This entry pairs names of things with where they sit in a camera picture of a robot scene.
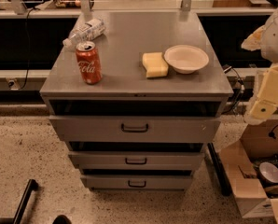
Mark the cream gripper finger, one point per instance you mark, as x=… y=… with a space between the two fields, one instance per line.
x=266 y=100
x=253 y=41

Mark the grey top drawer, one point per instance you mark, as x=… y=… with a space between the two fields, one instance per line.
x=135 y=129

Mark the grey drawer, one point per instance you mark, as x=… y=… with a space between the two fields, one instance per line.
x=136 y=181
x=135 y=129
x=116 y=160

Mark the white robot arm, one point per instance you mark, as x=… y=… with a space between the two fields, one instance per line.
x=269 y=51

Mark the grey metal drawer cabinet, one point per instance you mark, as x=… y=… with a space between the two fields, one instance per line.
x=124 y=89

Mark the grey bottom drawer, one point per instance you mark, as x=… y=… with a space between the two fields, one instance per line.
x=136 y=181

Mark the grey middle drawer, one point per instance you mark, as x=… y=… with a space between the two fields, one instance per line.
x=116 y=160

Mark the cardboard box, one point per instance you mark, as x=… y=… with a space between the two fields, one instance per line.
x=249 y=195

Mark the white bowl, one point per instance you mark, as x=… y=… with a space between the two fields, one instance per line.
x=186 y=59

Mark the metal bowl in box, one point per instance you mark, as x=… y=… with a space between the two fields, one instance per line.
x=269 y=172

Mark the black metal leg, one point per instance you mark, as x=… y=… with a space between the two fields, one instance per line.
x=220 y=172

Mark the yellow sponge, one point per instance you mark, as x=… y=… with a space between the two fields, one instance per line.
x=155 y=65

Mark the clear plastic water bottle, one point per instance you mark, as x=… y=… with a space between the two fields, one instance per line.
x=88 y=31

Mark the red cola can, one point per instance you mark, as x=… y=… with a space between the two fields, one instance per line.
x=88 y=61

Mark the black metal bar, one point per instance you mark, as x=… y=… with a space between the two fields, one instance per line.
x=32 y=185

